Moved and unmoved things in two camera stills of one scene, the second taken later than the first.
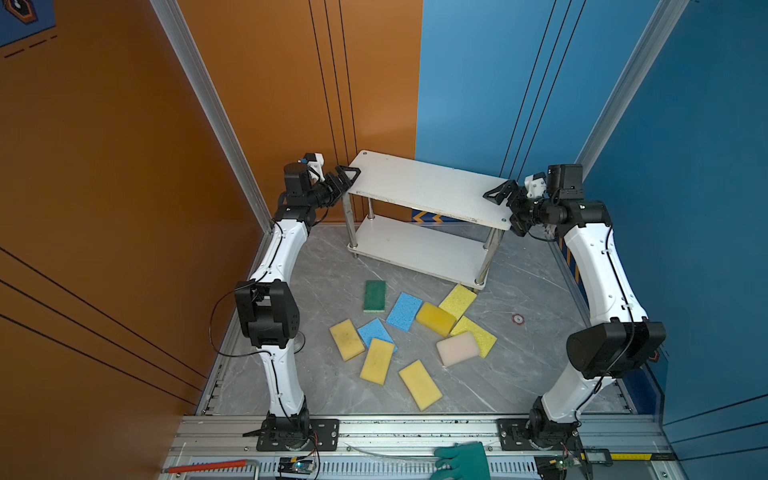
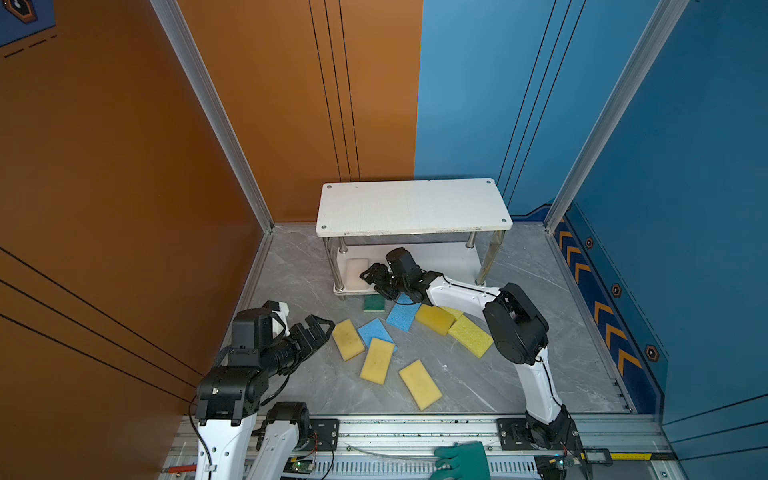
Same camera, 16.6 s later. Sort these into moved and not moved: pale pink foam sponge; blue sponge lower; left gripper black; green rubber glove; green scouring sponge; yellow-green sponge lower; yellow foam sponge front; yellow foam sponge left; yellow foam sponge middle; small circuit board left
Moved: pale pink foam sponge; left gripper black
Not moved: yellow foam sponge middle; yellow-green sponge lower; yellow foam sponge front; green rubber glove; blue sponge lower; green scouring sponge; small circuit board left; yellow foam sponge left
